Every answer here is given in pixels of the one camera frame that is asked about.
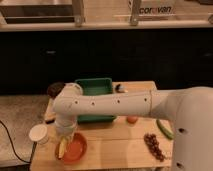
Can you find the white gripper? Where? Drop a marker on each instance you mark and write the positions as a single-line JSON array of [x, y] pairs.
[[66, 131]]

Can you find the yellow banana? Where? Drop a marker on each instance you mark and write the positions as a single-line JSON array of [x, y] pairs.
[[62, 147]]

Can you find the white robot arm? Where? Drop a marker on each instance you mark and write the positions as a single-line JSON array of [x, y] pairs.
[[190, 111]]

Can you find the red bowl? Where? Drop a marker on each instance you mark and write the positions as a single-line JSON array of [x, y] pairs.
[[75, 150]]

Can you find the dark brown bowl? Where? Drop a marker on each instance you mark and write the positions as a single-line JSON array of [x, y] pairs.
[[54, 89]]

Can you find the white paper cup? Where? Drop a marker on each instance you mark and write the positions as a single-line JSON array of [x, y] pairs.
[[39, 134]]

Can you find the green plastic tray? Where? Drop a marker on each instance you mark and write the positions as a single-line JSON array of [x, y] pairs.
[[95, 86]]

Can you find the dark grape bunch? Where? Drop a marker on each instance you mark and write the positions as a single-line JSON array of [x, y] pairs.
[[153, 146]]

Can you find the green cucumber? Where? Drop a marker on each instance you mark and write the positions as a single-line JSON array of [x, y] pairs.
[[169, 135]]

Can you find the white box with lettering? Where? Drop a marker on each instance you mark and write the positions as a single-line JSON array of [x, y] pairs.
[[156, 9]]

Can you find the dish brush with handle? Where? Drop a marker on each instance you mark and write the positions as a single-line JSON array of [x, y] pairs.
[[119, 88]]

